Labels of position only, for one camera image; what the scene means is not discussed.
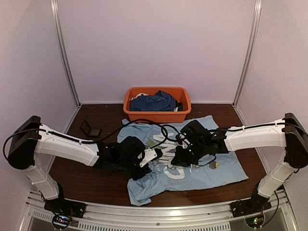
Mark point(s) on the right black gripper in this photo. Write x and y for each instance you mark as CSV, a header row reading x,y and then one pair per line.
x,y
179,160

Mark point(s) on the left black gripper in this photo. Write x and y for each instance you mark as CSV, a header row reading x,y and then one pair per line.
x,y
136,175

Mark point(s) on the light blue printed t-shirt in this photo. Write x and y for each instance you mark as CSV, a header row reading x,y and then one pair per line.
x,y
177,178

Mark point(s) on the painted round brooch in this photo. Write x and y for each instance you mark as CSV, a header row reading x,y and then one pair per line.
x,y
213,165

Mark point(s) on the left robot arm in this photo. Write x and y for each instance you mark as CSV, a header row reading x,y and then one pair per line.
x,y
34,138

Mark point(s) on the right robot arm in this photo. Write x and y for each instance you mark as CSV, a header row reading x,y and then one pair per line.
x,y
195,141

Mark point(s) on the black open brooch case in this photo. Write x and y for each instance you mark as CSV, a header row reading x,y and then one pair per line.
x,y
89,131

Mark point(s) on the dark blue garment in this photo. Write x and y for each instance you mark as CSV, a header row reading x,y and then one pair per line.
x,y
160,102

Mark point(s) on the orange plastic basin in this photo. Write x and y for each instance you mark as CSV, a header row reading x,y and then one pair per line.
x,y
178,93

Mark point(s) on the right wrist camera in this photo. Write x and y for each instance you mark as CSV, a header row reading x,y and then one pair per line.
x,y
182,141

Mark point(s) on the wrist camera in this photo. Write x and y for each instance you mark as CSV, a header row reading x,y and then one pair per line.
x,y
149,155
182,141

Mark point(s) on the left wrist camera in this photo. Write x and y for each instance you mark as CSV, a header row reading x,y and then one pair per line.
x,y
149,155

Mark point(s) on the aluminium front rail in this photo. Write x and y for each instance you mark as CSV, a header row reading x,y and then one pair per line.
x,y
210,217

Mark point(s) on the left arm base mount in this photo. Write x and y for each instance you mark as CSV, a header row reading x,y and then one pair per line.
x,y
66,207

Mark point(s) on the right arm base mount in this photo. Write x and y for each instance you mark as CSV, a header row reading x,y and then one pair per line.
x,y
247,207

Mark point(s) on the right aluminium corner post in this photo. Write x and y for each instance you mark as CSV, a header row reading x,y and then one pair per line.
x,y
257,11

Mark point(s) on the aluminium corner post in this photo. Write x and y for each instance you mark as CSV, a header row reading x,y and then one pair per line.
x,y
257,11
63,53

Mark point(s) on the left aluminium corner post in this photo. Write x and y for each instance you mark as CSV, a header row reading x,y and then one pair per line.
x,y
63,53

